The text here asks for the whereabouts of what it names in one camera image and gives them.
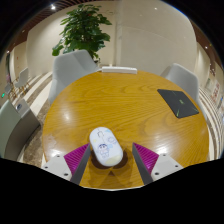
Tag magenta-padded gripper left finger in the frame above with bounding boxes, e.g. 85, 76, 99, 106
41, 143, 92, 186

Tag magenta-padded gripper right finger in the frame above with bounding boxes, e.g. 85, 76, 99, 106
131, 142, 184, 186

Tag white cartoon-print computer mouse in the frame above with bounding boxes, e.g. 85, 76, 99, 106
89, 126, 124, 167

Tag black mouse pad green lines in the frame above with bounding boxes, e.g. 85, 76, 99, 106
157, 88, 200, 119

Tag grey shell chair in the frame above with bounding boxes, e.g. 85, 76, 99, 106
0, 99, 42, 162
48, 49, 101, 106
160, 63, 205, 112

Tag white power strip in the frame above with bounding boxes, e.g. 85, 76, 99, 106
101, 66, 138, 75

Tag white chair wooden legs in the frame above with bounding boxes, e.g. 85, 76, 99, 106
13, 67, 31, 96

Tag green potted plant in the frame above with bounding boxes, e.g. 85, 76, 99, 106
51, 3, 113, 63

